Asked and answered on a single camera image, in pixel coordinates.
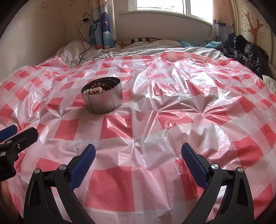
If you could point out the window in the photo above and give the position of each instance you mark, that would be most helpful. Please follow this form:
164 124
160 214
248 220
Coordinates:
199 9

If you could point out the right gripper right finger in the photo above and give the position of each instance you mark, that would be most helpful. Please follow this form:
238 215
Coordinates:
237 204

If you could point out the white bed quilt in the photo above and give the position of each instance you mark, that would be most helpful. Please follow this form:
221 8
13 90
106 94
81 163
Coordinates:
70 54

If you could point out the cartoon curtain right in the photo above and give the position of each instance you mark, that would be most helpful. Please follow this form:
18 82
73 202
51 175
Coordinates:
223 23

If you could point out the striped pillow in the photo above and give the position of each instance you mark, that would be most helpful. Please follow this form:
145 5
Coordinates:
132 41

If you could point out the wall power socket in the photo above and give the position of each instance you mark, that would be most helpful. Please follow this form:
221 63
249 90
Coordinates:
86 15

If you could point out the wardrobe with tree decal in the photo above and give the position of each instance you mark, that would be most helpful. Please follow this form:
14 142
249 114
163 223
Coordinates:
253 26

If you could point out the white headboard panel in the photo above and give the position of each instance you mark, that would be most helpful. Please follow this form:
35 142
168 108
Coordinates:
30 41

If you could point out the red white checkered plastic sheet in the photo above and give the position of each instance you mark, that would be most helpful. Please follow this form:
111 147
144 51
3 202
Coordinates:
220 107

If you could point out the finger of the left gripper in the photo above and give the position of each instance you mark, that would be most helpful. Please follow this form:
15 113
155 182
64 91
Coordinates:
8 133
17 143

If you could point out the blue plastic bag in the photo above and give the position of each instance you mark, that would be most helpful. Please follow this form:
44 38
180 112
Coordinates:
211 44

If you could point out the blue cartoon curtain left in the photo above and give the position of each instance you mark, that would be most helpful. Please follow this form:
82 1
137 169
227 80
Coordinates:
102 31

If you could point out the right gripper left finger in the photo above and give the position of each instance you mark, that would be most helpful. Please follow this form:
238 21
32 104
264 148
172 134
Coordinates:
40 205

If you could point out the round metal tin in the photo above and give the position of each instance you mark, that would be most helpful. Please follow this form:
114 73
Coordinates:
103 95

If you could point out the black down jacket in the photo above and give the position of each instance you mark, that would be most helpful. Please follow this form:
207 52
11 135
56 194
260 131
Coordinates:
250 55

